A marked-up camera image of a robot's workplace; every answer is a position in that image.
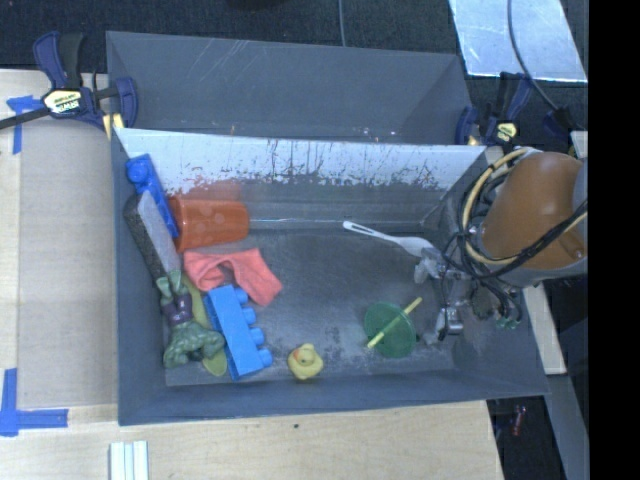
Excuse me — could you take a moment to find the yellow-green flat toy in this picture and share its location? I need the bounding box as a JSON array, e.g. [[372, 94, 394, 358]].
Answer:
[[180, 272, 230, 379]]

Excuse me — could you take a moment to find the blue toy building brick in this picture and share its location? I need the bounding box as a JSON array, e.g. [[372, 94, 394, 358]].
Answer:
[[201, 283, 275, 382]]

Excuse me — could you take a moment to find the dark grey speckled flat block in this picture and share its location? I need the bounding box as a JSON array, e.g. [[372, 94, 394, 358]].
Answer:
[[122, 190, 183, 283]]

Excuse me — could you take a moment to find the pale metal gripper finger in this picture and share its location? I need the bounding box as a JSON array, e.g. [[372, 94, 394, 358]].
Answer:
[[413, 248, 447, 285], [423, 306, 465, 346]]

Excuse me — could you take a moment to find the yellow rubber duck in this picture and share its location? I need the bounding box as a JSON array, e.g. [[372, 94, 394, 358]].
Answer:
[[286, 343, 325, 382]]

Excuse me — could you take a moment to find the grey metal bin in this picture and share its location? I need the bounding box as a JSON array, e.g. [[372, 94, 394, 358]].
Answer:
[[104, 30, 552, 427]]

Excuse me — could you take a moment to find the green lid with yellow straw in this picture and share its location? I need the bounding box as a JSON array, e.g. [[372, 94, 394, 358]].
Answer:
[[363, 296, 424, 360]]

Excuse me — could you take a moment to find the blue toy block with knob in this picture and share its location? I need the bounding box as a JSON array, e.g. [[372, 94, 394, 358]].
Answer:
[[124, 153, 181, 240]]

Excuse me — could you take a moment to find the coral pink cloth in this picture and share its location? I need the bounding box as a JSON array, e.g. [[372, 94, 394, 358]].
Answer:
[[182, 247, 284, 307]]

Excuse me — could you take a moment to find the white plastic fork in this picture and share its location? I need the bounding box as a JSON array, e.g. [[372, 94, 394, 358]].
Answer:
[[341, 219, 437, 260]]

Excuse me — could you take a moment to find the green toy figure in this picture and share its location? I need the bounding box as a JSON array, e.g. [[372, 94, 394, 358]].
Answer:
[[155, 269, 227, 370]]

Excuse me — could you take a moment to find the orange plastic cup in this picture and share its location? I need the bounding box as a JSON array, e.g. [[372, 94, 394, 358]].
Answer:
[[167, 195, 251, 254]]

